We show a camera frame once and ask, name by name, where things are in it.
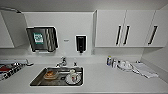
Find chrome sink faucet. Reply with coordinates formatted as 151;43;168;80
54;56;68;69

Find blue dish soap bottle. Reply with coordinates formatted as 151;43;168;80
106;55;113;67

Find white cup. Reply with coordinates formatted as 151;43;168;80
68;68;77;83

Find small white bottle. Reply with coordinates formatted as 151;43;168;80
112;58;119;69

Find white plate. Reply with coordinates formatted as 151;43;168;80
64;73;81;85

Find steel paper towel dispenser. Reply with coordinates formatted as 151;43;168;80
25;25;60;54

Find stainless steel sink basin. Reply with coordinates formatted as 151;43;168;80
29;66;85;88

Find white upper cabinet small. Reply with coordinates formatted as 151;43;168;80
0;9;29;50

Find black wall soap dispenser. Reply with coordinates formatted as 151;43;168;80
75;34;88;54

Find small grey wall label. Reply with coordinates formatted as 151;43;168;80
62;38;70;43

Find black cabinet door handle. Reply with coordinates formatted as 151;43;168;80
147;24;159;46
115;24;123;47
123;24;131;46

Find white upper cabinet black handles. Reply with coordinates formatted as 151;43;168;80
94;8;168;48

